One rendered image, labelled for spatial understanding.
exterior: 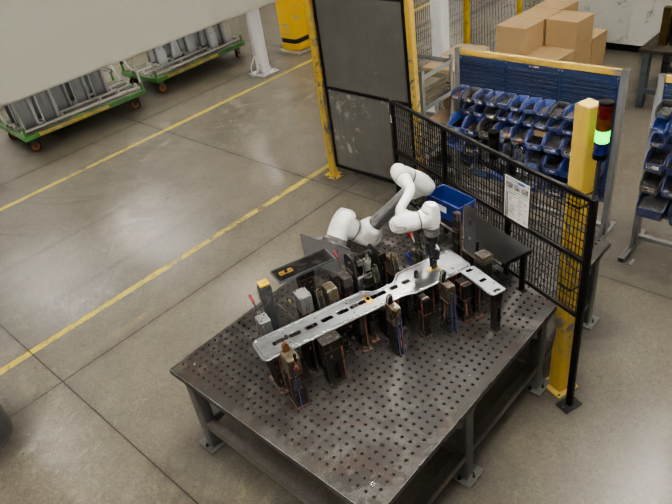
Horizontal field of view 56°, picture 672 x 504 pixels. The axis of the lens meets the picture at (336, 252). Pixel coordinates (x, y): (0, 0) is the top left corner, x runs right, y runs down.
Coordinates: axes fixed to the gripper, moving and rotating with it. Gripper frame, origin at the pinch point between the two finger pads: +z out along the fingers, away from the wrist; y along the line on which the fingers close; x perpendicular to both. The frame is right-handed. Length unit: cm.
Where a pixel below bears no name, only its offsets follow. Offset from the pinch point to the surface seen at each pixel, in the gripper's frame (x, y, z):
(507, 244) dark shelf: 46.9, 11.9, 1.5
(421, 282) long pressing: -13.4, 6.4, 4.8
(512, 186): 54, 6, -34
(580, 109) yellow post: 57, 47, -93
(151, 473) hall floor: -194, -46, 106
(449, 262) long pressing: 11.1, 1.1, 4.6
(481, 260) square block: 23.6, 15.7, 0.6
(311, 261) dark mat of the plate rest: -64, -34, -11
